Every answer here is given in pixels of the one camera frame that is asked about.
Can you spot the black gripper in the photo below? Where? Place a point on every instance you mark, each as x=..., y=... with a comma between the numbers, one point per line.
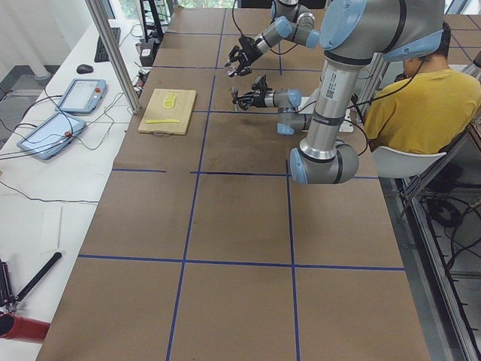
x=248, y=52
x=258, y=99

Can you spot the steel double jigger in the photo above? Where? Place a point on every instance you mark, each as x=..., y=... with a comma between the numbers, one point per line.
x=234, y=94

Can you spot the clear glass cup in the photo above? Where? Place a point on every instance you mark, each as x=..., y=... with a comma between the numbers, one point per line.
x=230, y=70

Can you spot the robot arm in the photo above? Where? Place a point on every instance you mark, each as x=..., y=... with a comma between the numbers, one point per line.
x=290, y=21
x=350, y=34

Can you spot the wooden cutting board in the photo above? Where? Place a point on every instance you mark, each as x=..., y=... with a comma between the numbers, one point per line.
x=182, y=111

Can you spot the yellow plastic knife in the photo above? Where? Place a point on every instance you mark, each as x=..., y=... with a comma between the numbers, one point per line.
x=167, y=120

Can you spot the black box device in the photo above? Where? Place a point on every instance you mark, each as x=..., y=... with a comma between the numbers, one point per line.
x=147, y=52

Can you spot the white chair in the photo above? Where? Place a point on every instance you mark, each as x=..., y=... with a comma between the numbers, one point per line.
x=391, y=163

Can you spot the black computer mouse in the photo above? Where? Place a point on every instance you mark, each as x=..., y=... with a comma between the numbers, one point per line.
x=84, y=69

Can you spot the far teach pendant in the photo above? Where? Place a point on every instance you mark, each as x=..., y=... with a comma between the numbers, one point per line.
x=82, y=96

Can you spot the teach pendant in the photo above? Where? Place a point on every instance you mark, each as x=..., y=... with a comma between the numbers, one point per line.
x=52, y=136
x=82, y=96

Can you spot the person in yellow shirt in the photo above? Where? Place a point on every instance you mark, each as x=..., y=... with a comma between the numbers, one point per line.
x=424, y=112

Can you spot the near teach pendant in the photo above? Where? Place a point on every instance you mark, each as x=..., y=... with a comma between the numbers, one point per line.
x=52, y=136

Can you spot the red cylinder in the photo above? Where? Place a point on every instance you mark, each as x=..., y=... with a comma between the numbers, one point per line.
x=24, y=329

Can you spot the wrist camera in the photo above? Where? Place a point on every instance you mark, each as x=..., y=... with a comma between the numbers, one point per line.
x=260, y=85

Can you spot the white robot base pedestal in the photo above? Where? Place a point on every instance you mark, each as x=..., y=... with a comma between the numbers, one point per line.
x=308, y=108

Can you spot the aluminium frame post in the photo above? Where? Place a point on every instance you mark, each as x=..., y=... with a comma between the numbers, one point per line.
x=102, y=24

